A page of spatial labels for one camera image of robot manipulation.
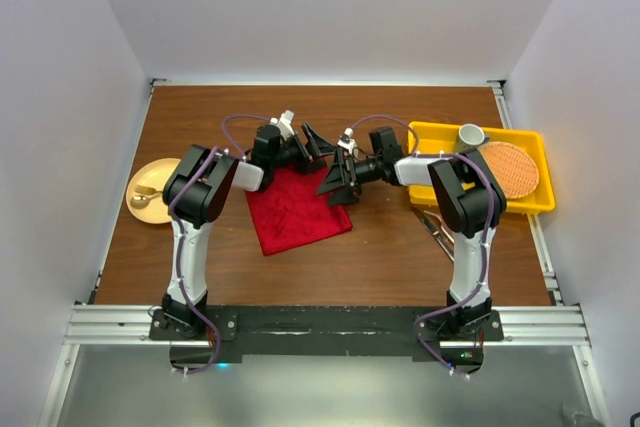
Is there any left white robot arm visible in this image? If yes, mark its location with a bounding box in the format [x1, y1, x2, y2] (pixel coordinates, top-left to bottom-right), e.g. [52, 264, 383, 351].
[162, 123, 335, 339]

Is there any round wooden plate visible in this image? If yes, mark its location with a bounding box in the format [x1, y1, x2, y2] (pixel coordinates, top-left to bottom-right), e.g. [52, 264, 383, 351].
[125, 158, 180, 225]

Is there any gold spoon on plate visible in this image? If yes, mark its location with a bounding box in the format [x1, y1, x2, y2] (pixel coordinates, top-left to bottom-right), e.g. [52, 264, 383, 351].
[129, 185, 162, 209]

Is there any white cup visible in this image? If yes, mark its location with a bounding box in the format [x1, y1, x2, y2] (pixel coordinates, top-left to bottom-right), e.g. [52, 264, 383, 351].
[454, 123, 490, 153]

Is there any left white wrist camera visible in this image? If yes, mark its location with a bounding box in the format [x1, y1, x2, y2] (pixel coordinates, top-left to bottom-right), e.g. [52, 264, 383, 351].
[269, 110, 296, 141]

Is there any silver fork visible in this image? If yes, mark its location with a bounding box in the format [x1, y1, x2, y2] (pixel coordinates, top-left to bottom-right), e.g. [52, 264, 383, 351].
[423, 210, 455, 245]

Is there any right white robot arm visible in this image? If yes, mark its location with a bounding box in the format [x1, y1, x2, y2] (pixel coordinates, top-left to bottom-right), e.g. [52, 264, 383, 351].
[317, 126, 506, 340]

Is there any orange woven coaster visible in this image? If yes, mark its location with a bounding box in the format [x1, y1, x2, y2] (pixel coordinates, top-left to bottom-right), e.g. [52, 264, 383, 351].
[479, 141, 540, 200]

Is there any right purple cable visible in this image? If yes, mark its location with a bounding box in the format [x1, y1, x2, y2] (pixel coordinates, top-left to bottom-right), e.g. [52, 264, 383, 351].
[347, 114, 496, 378]

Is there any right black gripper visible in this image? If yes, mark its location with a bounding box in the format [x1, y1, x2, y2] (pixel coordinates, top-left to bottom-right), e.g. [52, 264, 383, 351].
[315, 148, 382, 208]

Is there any yellow plastic tray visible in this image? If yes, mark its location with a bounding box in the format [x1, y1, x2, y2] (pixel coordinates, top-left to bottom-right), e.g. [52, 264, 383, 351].
[408, 121, 555, 215]

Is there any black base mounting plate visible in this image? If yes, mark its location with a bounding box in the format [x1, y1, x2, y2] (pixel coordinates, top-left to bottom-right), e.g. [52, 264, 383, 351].
[148, 306, 504, 373]

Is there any red cloth napkin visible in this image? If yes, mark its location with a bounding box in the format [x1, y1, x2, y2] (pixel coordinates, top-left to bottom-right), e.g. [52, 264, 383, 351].
[245, 167, 352, 256]

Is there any silver knife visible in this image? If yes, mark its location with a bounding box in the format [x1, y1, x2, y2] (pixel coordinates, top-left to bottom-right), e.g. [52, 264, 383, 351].
[411, 206, 455, 262]

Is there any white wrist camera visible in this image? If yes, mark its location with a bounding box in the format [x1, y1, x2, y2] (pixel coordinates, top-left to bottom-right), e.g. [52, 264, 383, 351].
[269, 110, 296, 141]
[336, 127, 359, 158]

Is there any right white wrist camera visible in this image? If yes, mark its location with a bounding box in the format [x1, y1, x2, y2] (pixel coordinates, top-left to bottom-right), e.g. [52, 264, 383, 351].
[336, 127, 359, 158]

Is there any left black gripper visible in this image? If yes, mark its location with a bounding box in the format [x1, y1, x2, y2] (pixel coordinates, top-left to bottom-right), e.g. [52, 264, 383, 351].
[270, 123, 334, 176]

